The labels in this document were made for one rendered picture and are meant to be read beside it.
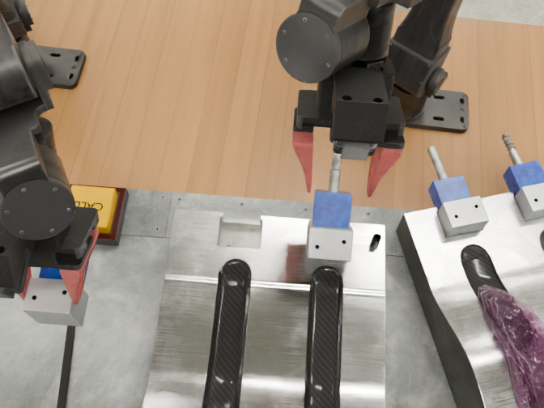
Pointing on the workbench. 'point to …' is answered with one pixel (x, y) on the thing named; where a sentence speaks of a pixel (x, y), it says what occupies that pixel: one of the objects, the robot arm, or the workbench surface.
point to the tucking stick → (65, 367)
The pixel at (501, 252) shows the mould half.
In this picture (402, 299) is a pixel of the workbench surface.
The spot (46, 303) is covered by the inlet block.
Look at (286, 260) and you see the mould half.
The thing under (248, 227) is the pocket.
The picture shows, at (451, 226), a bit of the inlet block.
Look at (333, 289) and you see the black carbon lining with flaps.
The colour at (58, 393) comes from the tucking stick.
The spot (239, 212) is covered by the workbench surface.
